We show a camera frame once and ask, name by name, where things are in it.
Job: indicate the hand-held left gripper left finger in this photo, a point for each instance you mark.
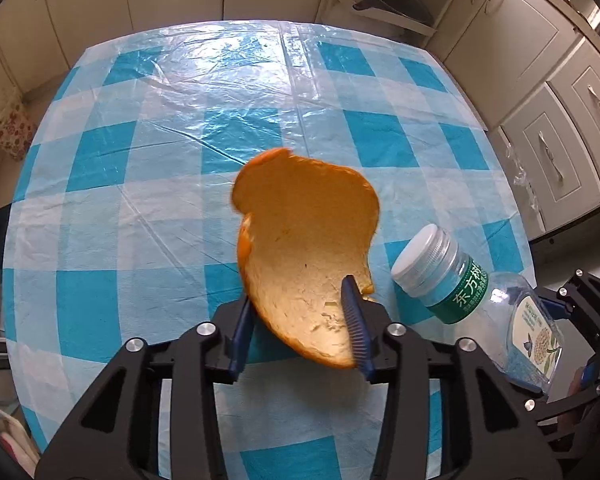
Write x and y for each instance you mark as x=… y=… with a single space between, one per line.
x=241 y=332

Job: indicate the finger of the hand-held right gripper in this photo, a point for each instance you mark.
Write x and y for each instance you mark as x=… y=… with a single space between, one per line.
x=597 y=385
x=592 y=300

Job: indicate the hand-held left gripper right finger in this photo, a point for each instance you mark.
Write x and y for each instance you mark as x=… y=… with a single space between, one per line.
x=355 y=320

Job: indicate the large orange peel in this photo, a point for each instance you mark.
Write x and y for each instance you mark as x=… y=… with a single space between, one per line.
x=300 y=240

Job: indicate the clear plastic bottle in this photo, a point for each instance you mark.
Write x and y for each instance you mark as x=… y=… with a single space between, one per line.
x=460 y=290

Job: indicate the clear plastic wrap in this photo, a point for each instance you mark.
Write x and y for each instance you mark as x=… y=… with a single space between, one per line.
x=522 y=175

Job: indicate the white drawer cabinet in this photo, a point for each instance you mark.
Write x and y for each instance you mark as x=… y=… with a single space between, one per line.
x=555 y=110

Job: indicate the blue checked plastic tablecloth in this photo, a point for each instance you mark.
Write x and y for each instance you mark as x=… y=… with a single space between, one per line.
x=180 y=110

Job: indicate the floral white basket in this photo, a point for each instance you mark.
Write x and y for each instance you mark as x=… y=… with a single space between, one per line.
x=12 y=130

